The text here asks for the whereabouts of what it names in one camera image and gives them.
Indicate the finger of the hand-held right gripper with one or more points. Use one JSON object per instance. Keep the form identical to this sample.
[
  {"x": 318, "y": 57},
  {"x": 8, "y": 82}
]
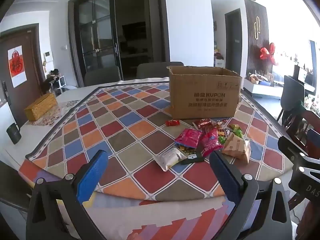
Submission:
[
  {"x": 292, "y": 147},
  {"x": 314, "y": 141}
]

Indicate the colourful checked tablecloth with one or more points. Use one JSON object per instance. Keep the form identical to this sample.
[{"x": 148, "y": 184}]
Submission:
[{"x": 120, "y": 130}]

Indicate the red bow decoration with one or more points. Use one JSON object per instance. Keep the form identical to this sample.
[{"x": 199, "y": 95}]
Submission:
[{"x": 265, "y": 52}]

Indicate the dark green snack packet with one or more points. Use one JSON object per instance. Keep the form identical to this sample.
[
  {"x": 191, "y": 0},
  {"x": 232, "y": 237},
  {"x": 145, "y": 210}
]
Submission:
[{"x": 193, "y": 159}]

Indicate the dark slatted wall panel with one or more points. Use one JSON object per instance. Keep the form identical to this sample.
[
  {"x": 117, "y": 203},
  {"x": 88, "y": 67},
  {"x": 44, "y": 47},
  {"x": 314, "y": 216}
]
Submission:
[{"x": 262, "y": 25}]

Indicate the red paper door poster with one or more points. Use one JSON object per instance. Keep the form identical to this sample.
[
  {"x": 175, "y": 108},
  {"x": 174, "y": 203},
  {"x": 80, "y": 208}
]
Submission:
[{"x": 17, "y": 66}]

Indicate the dark interior door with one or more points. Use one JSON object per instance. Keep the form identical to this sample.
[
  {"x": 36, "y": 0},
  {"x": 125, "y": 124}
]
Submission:
[{"x": 235, "y": 37}]

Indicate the white storage shelf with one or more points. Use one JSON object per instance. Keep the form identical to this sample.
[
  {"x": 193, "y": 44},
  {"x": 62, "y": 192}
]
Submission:
[{"x": 219, "y": 58}]

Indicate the white wall intercom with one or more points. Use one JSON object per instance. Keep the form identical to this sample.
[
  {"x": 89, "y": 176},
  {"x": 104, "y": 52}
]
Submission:
[{"x": 48, "y": 56}]

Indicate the small green candy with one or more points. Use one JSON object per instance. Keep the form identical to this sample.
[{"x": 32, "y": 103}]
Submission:
[{"x": 221, "y": 139}]

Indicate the patterned placemat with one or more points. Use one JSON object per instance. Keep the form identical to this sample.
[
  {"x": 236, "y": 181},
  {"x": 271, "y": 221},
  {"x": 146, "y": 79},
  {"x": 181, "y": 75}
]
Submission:
[{"x": 63, "y": 110}]

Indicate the brown cardboard box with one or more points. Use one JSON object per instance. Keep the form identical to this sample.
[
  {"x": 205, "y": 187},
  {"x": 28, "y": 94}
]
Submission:
[{"x": 205, "y": 97}]

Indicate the white low cabinet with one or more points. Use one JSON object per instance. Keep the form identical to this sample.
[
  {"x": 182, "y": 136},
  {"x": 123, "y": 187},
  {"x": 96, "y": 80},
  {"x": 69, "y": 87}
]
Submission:
[{"x": 262, "y": 88}]

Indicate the brown entrance door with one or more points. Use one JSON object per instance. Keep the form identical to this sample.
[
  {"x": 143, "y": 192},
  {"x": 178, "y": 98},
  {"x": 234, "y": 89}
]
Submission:
[{"x": 30, "y": 75}]

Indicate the pastel patterned cloth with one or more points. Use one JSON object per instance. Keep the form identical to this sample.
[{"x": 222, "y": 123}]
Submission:
[{"x": 155, "y": 220}]

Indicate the brown paper snack packet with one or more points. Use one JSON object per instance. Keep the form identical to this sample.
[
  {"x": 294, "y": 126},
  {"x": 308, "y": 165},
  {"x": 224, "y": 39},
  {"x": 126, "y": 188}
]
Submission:
[{"x": 236, "y": 147}]

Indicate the pink and blue snack packet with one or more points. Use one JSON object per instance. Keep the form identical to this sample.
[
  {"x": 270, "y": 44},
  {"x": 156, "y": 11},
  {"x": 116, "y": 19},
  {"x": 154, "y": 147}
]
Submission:
[{"x": 188, "y": 140}]

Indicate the wooden chair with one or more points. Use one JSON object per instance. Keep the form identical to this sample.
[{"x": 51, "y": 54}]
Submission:
[{"x": 300, "y": 123}]

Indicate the dark red snack packet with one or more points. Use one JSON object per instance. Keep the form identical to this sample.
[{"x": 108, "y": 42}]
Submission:
[{"x": 202, "y": 123}]

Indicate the golden woven tissue box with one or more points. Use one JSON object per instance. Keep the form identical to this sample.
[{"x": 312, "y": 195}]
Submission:
[{"x": 40, "y": 108}]

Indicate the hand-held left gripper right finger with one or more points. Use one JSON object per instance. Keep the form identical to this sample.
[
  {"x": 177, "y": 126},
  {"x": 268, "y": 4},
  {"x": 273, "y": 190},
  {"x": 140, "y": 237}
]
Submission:
[{"x": 225, "y": 176}]

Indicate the red gold candy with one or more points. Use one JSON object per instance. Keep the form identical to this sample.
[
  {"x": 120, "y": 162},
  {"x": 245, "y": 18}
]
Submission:
[{"x": 219, "y": 123}]

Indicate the dark sliding glass door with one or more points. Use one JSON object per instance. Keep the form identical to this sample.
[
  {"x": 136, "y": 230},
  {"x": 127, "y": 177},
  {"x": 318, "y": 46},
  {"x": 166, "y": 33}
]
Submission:
[{"x": 100, "y": 37}]

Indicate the white shelf cart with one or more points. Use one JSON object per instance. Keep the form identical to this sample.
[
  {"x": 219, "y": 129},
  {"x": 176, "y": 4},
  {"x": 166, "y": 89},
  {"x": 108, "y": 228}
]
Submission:
[{"x": 58, "y": 81}]

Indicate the green yellow candy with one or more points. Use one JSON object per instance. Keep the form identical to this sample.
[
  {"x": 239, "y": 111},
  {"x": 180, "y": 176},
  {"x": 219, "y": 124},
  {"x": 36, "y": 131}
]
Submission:
[{"x": 236, "y": 130}]

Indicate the grey upholstered chair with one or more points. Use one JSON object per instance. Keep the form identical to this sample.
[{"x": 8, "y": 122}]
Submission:
[
  {"x": 155, "y": 70},
  {"x": 102, "y": 76}
]

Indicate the dark dining chair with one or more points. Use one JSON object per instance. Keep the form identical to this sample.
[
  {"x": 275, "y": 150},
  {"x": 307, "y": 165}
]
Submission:
[{"x": 291, "y": 95}]

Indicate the dark striped snack packet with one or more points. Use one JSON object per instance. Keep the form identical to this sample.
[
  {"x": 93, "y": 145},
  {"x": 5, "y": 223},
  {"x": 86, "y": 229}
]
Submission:
[{"x": 227, "y": 132}]

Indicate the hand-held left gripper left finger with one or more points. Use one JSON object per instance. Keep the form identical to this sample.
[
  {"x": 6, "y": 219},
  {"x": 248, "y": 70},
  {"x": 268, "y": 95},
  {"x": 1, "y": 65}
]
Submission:
[{"x": 92, "y": 176}]

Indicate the dark green mug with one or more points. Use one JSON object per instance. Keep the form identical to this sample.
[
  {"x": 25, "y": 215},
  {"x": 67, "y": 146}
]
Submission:
[{"x": 13, "y": 135}]

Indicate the white snack packet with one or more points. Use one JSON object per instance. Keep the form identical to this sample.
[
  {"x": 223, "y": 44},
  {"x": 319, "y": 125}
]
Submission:
[{"x": 171, "y": 158}]

